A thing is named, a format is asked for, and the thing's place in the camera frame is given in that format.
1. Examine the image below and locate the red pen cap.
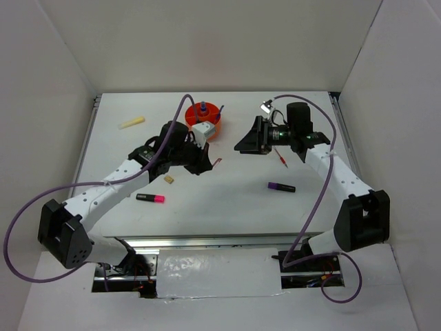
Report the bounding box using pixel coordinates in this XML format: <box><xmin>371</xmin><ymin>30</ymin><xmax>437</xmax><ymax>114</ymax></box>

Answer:
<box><xmin>213</xmin><ymin>158</ymin><xmax>222</xmax><ymax>168</ymax></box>

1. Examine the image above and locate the orange round organizer container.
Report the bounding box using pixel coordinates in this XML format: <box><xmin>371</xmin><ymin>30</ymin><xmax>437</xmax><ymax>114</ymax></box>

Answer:
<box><xmin>185</xmin><ymin>101</ymin><xmax>222</xmax><ymax>141</ymax></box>

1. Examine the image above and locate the purple highlighter marker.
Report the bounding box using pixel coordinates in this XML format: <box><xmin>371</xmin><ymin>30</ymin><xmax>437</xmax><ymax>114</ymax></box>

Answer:
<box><xmin>267</xmin><ymin>182</ymin><xmax>296</xmax><ymax>192</ymax></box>

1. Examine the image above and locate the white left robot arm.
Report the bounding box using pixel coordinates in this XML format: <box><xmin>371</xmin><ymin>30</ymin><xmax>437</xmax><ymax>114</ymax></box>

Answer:
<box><xmin>37</xmin><ymin>121</ymin><xmax>216</xmax><ymax>275</ymax></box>

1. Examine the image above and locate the yellow glue stick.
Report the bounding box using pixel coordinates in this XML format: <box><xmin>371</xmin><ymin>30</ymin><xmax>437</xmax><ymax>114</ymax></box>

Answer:
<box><xmin>118</xmin><ymin>117</ymin><xmax>145</xmax><ymax>130</ymax></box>

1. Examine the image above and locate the white foil-covered panel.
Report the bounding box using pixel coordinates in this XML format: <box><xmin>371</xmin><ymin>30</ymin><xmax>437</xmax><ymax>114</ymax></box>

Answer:
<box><xmin>156</xmin><ymin>248</ymin><xmax>282</xmax><ymax>299</ymax></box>

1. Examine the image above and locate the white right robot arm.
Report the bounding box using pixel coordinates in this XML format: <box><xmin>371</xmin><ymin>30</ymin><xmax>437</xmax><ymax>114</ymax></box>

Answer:
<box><xmin>234</xmin><ymin>101</ymin><xmax>390</xmax><ymax>270</ymax></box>

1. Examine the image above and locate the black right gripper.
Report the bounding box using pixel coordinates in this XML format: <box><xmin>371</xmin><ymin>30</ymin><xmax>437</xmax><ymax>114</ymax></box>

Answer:
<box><xmin>234</xmin><ymin>115</ymin><xmax>295</xmax><ymax>155</ymax></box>

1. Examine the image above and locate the blue gel pen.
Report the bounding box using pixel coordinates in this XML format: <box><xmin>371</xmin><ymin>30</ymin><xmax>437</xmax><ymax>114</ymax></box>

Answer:
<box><xmin>214</xmin><ymin>105</ymin><xmax>224</xmax><ymax>124</ymax></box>

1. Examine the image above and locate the red pen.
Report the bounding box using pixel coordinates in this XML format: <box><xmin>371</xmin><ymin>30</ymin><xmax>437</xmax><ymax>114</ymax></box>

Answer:
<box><xmin>274</xmin><ymin>147</ymin><xmax>289</xmax><ymax>169</ymax></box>

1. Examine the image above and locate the small tan eraser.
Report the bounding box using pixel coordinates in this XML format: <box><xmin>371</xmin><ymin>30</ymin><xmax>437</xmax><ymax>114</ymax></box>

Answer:
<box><xmin>164</xmin><ymin>175</ymin><xmax>174</xmax><ymax>183</ymax></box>

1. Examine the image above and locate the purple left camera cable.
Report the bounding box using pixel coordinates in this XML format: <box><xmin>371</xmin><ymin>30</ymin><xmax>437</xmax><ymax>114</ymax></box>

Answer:
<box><xmin>3</xmin><ymin>94</ymin><xmax>204</xmax><ymax>284</ymax></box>

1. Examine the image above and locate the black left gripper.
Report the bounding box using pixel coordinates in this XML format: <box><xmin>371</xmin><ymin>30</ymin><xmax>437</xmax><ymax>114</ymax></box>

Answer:
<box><xmin>170</xmin><ymin>137</ymin><xmax>213</xmax><ymax>176</ymax></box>

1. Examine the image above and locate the pink highlighter marker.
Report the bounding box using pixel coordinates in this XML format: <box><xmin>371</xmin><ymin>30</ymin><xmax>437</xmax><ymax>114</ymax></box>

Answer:
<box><xmin>136</xmin><ymin>193</ymin><xmax>165</xmax><ymax>203</ymax></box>

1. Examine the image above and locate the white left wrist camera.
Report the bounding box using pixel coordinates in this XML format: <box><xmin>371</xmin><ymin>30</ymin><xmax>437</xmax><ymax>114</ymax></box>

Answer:
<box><xmin>192</xmin><ymin>121</ymin><xmax>216</xmax><ymax>148</ymax></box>

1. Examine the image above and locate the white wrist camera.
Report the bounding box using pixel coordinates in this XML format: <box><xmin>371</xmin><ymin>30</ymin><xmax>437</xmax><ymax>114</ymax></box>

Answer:
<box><xmin>260</xmin><ymin>99</ymin><xmax>274</xmax><ymax>115</ymax></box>
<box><xmin>192</xmin><ymin>121</ymin><xmax>216</xmax><ymax>148</ymax></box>

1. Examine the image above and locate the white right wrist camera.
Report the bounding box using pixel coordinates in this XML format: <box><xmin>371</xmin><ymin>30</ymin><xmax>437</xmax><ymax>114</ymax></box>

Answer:
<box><xmin>260</xmin><ymin>99</ymin><xmax>274</xmax><ymax>115</ymax></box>

